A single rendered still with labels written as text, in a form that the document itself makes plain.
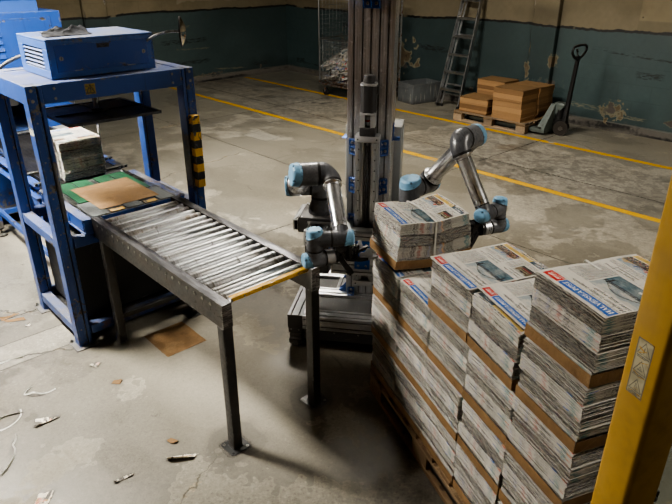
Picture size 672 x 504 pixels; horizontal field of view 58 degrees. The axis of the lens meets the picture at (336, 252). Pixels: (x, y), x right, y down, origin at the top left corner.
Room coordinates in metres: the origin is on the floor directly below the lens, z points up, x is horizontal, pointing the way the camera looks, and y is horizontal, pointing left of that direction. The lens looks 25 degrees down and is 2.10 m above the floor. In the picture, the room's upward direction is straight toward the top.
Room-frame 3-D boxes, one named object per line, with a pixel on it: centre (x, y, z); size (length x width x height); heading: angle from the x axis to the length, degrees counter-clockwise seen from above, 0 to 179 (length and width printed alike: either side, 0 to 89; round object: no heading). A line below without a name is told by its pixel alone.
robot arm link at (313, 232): (2.53, 0.08, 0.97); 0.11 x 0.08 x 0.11; 99
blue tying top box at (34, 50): (3.64, 1.42, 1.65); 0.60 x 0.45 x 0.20; 133
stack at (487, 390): (2.20, -0.56, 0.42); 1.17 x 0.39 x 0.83; 20
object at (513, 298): (1.81, -0.72, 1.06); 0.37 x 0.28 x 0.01; 109
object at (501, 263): (2.08, -0.59, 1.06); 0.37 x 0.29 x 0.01; 111
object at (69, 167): (4.06, 1.81, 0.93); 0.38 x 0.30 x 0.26; 43
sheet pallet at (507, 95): (8.86, -2.44, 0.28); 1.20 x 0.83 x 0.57; 43
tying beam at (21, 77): (3.64, 1.42, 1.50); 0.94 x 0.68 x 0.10; 133
